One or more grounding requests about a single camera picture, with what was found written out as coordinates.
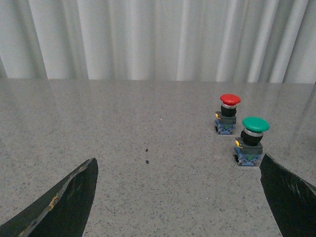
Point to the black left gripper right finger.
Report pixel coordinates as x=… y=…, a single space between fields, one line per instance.
x=291 y=199

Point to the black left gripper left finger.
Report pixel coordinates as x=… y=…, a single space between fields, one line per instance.
x=62 y=211

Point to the green mushroom push button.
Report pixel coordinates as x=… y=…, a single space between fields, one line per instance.
x=248 y=149

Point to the red mushroom push button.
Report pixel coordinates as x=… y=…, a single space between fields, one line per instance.
x=226 y=120

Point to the white pleated curtain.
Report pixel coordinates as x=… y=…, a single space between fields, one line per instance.
x=205 y=40

